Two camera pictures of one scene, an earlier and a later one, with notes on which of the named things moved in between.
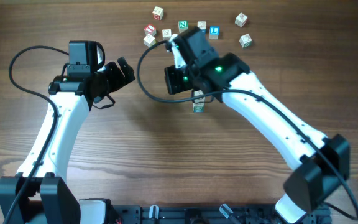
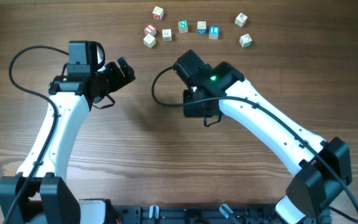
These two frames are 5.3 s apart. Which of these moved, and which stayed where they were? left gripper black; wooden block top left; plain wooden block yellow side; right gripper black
Moved: right gripper black
Stayed: wooden block top left; plain wooden block yellow side; left gripper black
